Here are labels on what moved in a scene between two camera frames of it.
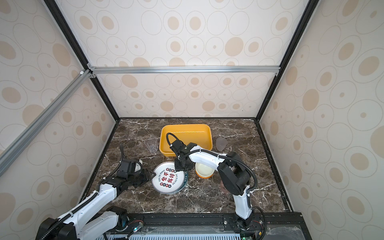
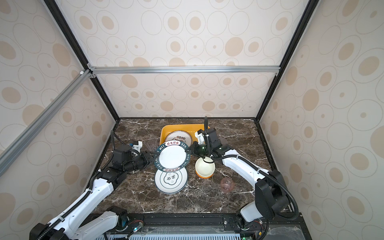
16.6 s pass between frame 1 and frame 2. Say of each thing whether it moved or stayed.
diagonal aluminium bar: stayed
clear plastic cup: stayed
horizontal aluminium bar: stayed
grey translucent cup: stayed
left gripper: moved
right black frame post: stayed
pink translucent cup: stayed
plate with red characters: moved
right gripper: moved
